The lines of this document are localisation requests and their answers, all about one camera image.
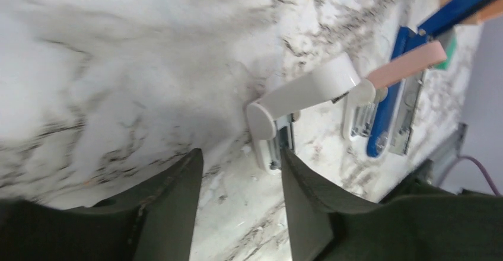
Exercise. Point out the white stapler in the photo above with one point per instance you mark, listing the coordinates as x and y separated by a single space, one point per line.
271 117

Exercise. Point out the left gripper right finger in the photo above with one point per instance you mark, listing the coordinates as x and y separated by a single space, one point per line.
326 222

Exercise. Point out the green grey eraser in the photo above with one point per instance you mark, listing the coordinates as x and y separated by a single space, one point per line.
448 41

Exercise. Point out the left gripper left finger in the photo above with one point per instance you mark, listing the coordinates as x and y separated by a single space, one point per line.
153 220

